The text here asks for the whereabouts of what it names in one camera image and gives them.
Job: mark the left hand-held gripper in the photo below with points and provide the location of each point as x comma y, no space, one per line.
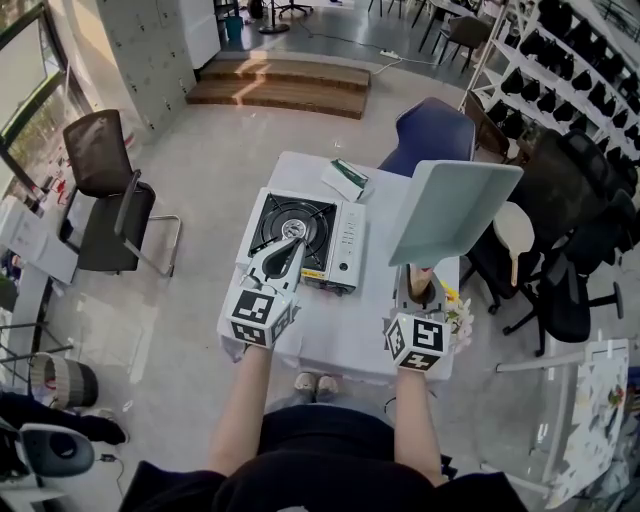
255,315

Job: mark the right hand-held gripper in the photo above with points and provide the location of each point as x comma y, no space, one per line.
417,340

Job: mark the white portable gas stove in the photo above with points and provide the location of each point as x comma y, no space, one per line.
347,240

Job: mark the pale green square pan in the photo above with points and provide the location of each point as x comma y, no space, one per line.
450,210

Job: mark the person's left forearm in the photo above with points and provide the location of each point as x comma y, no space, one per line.
242,415

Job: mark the person's right forearm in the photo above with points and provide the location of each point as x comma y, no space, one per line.
417,425

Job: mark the pink flower bouquet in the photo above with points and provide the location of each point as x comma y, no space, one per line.
460,315

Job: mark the white tablecloth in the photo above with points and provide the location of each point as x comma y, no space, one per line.
340,330

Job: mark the white green tissue packet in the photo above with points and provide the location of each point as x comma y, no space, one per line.
345,180

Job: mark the cream round hand fan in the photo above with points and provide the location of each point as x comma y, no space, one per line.
515,230

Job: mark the person's left shoe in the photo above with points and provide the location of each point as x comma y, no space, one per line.
305,382

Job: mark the person's shoe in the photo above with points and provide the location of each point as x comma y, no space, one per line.
305,382
328,384

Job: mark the person's right shoe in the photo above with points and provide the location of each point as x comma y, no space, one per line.
328,384

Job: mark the person's grey trousers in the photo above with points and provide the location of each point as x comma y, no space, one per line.
325,401

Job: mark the black office chair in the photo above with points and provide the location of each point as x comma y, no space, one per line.
560,190
575,310

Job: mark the blue chair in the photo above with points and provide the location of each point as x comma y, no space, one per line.
435,135

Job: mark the black mesh chrome chair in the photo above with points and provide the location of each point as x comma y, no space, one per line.
115,235

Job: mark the wooden steps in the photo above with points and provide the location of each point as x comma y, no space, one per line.
280,90

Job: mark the brown wooden chair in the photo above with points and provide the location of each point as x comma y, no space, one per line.
487,130

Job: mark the person's black shirt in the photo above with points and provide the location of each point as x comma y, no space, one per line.
325,470

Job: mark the white framed glass table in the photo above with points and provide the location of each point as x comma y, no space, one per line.
595,415

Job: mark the grey striped basket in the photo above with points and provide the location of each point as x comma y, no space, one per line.
70,382

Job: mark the green bin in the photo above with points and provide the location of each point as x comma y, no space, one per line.
234,27

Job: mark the grey lockers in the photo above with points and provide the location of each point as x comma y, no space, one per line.
150,60

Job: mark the white side table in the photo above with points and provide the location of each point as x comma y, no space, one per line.
35,240

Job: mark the white shelf rack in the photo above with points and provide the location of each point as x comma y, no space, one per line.
495,55

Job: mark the rows of black devices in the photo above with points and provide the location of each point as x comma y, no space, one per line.
575,65

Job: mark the grey oval shell device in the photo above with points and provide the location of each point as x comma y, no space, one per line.
57,450

